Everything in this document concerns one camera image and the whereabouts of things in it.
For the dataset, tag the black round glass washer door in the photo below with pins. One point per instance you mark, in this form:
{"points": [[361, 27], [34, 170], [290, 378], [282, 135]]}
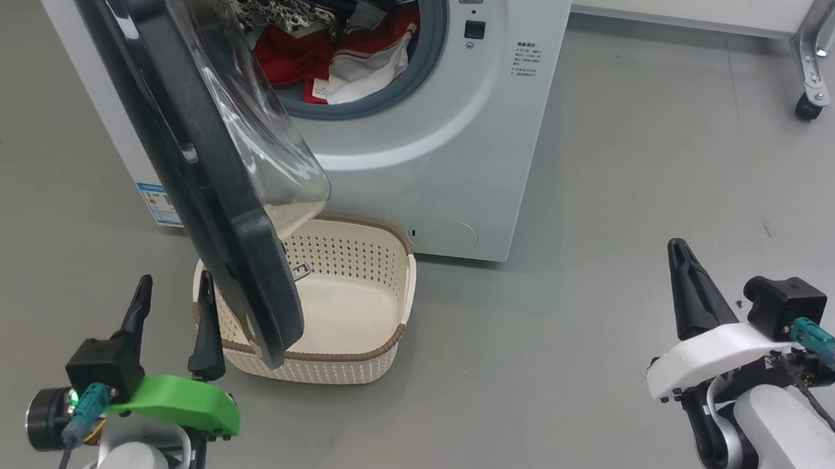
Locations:
{"points": [[196, 177]]}

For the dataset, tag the blue energy label sticker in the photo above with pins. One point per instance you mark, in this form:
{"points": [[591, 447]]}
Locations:
{"points": [[162, 208]]}

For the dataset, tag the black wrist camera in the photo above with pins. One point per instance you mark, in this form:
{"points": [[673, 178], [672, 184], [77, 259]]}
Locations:
{"points": [[783, 304], [101, 367]]}

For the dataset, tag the red Bulls print garment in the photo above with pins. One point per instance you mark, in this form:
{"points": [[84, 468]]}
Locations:
{"points": [[290, 56]]}

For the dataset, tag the silver metal panel leg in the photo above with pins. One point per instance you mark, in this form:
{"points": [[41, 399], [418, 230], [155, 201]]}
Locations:
{"points": [[812, 70]]}

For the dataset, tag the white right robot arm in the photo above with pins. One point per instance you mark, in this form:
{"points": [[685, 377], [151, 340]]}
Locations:
{"points": [[795, 461]]}

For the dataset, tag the white front-load washing machine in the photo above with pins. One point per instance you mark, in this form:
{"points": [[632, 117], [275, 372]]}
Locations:
{"points": [[466, 158]]}

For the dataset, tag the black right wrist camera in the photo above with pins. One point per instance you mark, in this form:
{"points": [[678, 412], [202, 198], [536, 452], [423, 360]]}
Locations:
{"points": [[783, 304]]}

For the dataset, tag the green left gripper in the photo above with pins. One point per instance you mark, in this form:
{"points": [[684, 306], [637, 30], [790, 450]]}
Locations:
{"points": [[182, 401]]}

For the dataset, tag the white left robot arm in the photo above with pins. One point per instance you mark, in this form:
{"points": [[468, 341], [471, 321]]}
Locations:
{"points": [[136, 456]]}

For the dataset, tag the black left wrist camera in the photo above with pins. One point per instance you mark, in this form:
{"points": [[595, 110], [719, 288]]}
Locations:
{"points": [[101, 367]]}

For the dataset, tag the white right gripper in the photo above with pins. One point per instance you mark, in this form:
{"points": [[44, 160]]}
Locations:
{"points": [[700, 357]]}

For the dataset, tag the cream perforated laundry basket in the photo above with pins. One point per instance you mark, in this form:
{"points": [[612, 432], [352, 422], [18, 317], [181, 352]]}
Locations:
{"points": [[355, 310]]}

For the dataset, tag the red garment white stripes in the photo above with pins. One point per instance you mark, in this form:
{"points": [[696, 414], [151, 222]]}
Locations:
{"points": [[370, 65]]}

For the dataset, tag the white partition panel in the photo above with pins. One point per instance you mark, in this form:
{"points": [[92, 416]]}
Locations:
{"points": [[692, 5]]}

